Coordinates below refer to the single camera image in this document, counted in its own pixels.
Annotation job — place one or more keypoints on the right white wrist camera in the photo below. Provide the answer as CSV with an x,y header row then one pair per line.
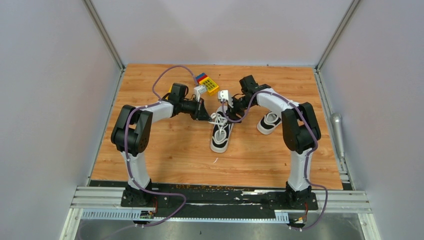
x,y
224,97

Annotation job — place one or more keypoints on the black white sneaker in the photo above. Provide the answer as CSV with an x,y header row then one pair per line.
x,y
268,123

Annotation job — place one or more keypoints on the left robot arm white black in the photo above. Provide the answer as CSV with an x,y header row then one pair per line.
x,y
131,133

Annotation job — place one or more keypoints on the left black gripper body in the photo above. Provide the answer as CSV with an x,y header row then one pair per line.
x,y
193,107

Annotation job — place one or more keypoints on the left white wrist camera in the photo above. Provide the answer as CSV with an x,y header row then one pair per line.
x,y
198,91

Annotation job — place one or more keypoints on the white shoe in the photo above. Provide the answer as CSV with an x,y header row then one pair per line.
x,y
219,144

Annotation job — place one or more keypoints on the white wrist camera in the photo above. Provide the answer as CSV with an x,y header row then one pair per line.
x,y
198,91
224,97

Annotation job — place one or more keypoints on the colourful toy block stack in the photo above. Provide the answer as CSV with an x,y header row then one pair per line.
x,y
211,86

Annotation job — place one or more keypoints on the aluminium frame rail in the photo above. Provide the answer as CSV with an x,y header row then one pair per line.
x,y
88,197

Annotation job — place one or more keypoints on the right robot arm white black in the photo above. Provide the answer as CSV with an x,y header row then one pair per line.
x,y
300,130

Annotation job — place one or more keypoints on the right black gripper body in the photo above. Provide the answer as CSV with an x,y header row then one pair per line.
x,y
238,107

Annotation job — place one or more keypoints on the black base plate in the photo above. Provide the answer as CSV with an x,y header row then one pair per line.
x,y
204,201

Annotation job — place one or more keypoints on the grey metal cylinder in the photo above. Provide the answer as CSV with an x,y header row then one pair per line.
x,y
336,120

